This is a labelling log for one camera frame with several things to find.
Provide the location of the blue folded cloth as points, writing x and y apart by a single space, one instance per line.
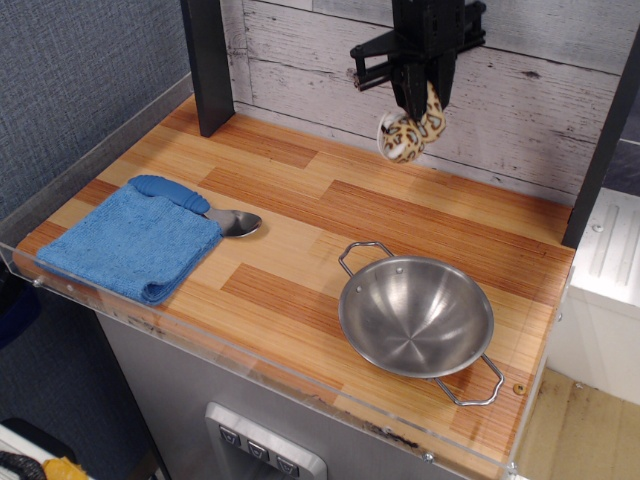
135 245

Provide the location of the blue handled metal spoon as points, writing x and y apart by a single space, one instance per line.
233 223

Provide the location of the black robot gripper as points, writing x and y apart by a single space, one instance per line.
422 46

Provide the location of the stainless steel two-handled pot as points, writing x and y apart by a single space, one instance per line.
415 316

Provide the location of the leopard print plush toy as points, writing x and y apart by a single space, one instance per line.
401 139

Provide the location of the white grooved side cabinet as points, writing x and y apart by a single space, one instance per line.
596 338

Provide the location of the yellow object at bottom left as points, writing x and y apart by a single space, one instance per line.
63 469

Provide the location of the silver cabinet with button panel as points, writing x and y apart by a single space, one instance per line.
216 412

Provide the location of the dark left vertical post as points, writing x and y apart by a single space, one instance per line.
206 45

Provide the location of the dark right vertical post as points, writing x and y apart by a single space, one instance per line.
612 46

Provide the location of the dark vertical post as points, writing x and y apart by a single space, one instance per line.
612 46
206 45

